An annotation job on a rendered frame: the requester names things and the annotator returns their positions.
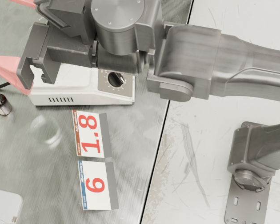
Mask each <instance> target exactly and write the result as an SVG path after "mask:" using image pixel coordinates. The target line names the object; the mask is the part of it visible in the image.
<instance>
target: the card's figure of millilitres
mask: <svg viewBox="0 0 280 224"><path fill-rule="evenodd" d="M77 119H78V127H79V135H80V146H81V154H85V155H95V156H102V155H101V148H100V138H99V131H98V123H97V117H96V115H95V114H89V113H82V112H77Z"/></svg>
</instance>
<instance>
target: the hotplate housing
mask: <svg viewBox="0 0 280 224"><path fill-rule="evenodd" d="M97 86H98V69H97V68H92V69H91V83H90V85H89V86H88V87H86V88H33V89H32V90H31V93H30V95H28V97H29V99H30V101H31V102H32V104H34V105H35V106H65V105H133V102H135V76H133V85H132V97H127V96H121V95H117V94H112V93H108V92H102V91H99V90H98V89H97Z"/></svg>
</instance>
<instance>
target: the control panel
mask: <svg viewBox="0 0 280 224"><path fill-rule="evenodd" d="M110 73H111V72H110V71H105V70H100V69H98V86H97V89H98V90H99V91H102V92H108V93H112V94H117V95H121V96H127V97H132V85H133V76H131V75H126V74H122V73H121V75H122V76H123V78H124V80H125V83H124V84H123V85H122V86H120V87H114V86H112V85H111V84H110V83H109V81H108V75H109V74H110Z"/></svg>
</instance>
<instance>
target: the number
mask: <svg viewBox="0 0 280 224"><path fill-rule="evenodd" d="M82 164H83V171H84V183H85V191H86V199H87V207H88V208H108V201H107V194H106V187H105V180H104V170H103V164H97V163H86V162H82Z"/></svg>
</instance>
